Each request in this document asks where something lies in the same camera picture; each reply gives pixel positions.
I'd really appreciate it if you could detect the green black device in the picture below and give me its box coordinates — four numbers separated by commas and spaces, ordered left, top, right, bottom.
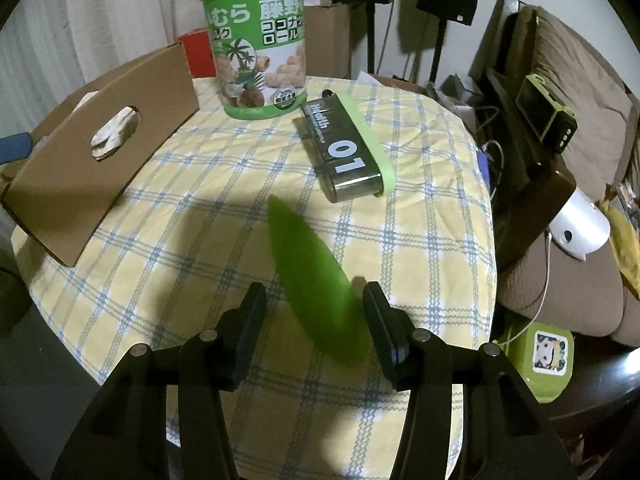
516, 74, 578, 153

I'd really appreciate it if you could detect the beige sofa cushion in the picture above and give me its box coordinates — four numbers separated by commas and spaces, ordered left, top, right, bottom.
520, 5, 640, 196

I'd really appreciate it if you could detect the printed cloth bag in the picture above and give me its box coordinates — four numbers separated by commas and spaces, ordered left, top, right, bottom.
91, 106, 142, 162

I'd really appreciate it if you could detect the black box with green lid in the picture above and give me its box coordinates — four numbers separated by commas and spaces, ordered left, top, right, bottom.
301, 89, 398, 204

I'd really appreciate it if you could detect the white round device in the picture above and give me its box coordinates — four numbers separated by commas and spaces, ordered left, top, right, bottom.
547, 187, 612, 262

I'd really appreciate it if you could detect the yellow cloth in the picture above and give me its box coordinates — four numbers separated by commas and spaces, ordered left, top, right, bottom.
600, 195, 640, 301

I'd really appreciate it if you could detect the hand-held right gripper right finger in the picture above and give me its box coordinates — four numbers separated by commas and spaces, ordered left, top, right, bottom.
362, 282, 571, 480

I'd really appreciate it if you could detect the dark wooden coffee table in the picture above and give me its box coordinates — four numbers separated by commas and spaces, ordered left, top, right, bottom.
540, 345, 640, 480

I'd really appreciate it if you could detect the green snack tin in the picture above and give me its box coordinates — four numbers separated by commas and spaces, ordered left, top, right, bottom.
200, 0, 308, 121

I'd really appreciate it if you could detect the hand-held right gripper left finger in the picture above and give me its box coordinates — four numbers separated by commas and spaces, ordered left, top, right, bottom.
50, 282, 268, 480

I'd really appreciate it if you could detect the white cable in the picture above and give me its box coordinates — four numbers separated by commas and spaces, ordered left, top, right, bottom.
505, 230, 552, 346

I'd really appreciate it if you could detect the tall brown cardboard box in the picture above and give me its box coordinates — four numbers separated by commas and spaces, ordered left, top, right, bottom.
302, 2, 351, 78

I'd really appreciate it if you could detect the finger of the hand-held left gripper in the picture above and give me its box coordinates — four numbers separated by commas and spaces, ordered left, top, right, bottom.
0, 132, 33, 165

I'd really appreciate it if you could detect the green leaf-shaped keychain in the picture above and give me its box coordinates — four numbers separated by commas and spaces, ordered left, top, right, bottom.
267, 195, 373, 366

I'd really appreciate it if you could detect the green box with sticker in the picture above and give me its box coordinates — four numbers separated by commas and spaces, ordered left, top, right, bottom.
500, 322, 576, 403

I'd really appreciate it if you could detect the yellow plaid tablecloth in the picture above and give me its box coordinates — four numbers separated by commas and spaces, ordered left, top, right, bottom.
12, 76, 498, 480

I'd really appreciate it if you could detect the brown sofa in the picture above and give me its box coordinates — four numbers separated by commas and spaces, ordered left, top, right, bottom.
470, 0, 640, 348

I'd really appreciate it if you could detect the red box with black oval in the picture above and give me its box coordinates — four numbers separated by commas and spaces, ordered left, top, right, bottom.
177, 30, 221, 78

